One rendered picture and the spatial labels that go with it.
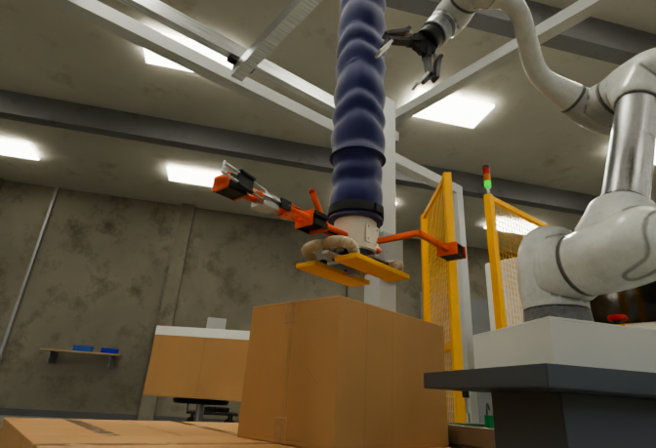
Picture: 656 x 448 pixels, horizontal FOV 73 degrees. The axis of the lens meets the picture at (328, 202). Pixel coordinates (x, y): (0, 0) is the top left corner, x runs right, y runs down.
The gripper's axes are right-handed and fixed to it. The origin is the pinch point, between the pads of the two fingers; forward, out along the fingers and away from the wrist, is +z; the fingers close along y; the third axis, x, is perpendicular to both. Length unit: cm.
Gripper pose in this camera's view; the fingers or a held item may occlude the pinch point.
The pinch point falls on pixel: (397, 68)
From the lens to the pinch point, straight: 129.1
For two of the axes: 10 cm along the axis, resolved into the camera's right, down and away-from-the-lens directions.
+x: 3.2, -3.9, -8.7
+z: -5.8, 6.4, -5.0
